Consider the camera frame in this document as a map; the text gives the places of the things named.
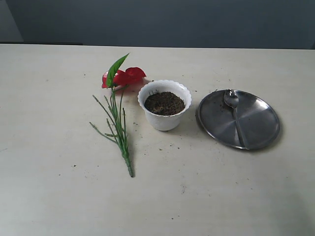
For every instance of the round stainless steel plate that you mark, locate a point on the round stainless steel plate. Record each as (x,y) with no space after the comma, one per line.
(259,121)

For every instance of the artificial red flower green stems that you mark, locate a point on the artificial red flower green stems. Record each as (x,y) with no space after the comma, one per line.
(117,81)

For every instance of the dark soil in pot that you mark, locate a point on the dark soil in pot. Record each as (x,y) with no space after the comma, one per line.
(164,104)

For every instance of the stainless steel spork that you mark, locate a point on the stainless steel spork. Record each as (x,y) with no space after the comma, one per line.
(232,100)

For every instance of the white scalloped flower pot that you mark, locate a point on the white scalloped flower pot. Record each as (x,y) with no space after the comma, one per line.
(158,122)

